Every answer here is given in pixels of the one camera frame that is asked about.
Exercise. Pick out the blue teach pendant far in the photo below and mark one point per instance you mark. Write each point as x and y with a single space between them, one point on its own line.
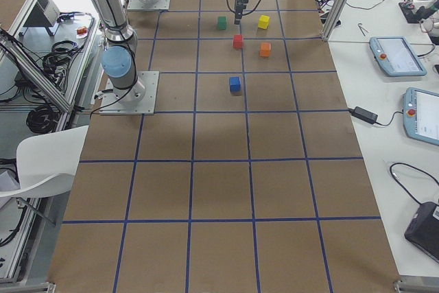
395 56

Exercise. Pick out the orange wooden block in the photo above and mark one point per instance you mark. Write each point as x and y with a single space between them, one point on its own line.
265 49

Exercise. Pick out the blue teach pendant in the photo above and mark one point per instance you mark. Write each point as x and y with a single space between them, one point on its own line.
420 115
395 56

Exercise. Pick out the grey electronics box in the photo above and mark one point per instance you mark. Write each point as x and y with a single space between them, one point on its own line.
44 14

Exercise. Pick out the black laptop bag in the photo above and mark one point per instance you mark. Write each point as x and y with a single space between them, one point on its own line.
422 231

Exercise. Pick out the blue wooden block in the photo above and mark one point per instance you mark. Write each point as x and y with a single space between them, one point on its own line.
234 84

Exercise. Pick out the black power adapter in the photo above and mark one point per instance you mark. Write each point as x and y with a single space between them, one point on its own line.
363 114

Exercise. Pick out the yellow wooden block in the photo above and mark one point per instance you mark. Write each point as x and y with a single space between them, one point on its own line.
263 22

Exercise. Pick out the red wooden block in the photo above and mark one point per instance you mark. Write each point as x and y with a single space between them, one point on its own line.
238 41

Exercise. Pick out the green wooden block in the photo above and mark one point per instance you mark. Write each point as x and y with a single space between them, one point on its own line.
222 23

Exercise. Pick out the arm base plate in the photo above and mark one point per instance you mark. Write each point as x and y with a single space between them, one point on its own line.
140 100
147 5

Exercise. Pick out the white plastic chair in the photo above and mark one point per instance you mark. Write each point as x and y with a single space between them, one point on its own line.
46 165

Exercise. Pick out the allen key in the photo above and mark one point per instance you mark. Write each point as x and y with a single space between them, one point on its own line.
362 29

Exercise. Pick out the blue teach pendant near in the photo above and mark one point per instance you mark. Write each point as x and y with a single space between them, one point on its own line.
420 115

